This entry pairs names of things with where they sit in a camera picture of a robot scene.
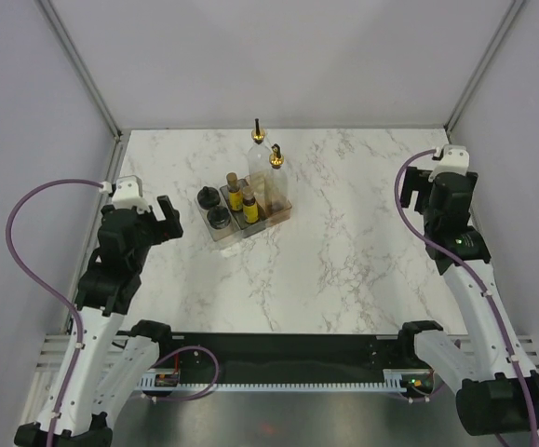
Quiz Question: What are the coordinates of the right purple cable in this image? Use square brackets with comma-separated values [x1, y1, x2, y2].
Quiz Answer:
[393, 147, 539, 447]

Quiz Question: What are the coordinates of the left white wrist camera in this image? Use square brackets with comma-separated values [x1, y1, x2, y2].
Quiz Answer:
[99, 175, 151, 214]

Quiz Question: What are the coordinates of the white cable duct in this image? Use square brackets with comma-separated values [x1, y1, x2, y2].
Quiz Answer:
[135, 370, 432, 394]

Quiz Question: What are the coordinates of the left aluminium frame post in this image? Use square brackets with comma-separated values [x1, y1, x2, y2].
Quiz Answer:
[35, 0, 124, 141]

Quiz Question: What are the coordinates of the yellow label bottle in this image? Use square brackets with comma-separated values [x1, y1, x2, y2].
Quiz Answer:
[226, 172, 243, 212]
[242, 186, 259, 224]

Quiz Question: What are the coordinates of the right aluminium frame post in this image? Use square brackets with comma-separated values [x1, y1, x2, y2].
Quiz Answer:
[444, 0, 528, 139]

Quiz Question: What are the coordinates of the grey plastic bin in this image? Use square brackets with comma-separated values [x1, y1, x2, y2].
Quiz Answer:
[220, 184, 266, 238]

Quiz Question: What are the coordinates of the orange plastic bin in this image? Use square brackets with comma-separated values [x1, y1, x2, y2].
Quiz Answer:
[246, 176, 292, 226]

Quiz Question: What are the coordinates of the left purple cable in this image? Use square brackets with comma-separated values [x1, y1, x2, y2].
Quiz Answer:
[6, 179, 105, 447]

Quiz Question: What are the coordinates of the clear plastic bin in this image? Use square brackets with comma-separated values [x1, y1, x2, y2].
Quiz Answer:
[195, 196, 238, 245]

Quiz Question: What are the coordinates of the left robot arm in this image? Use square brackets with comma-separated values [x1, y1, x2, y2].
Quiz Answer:
[14, 196, 183, 446]

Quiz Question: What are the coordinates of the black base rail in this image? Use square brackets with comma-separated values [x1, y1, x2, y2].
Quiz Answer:
[160, 332, 429, 384]

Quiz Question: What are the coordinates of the black cap shaker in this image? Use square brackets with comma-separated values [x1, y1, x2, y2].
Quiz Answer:
[207, 205, 232, 230]
[196, 186, 221, 210]

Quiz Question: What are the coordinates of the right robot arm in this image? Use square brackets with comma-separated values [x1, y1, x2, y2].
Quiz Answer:
[394, 167, 539, 436]

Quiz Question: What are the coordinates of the aluminium frame post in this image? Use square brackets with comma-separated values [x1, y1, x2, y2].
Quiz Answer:
[444, 0, 528, 139]
[35, 0, 124, 141]

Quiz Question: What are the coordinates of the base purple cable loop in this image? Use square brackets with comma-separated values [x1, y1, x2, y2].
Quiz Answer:
[141, 346, 222, 405]

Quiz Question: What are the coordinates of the clear square oil bottle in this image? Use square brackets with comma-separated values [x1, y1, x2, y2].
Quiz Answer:
[247, 118, 271, 191]

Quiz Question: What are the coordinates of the dark sauce glass bottle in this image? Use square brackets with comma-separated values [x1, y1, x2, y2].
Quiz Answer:
[264, 143, 289, 216]

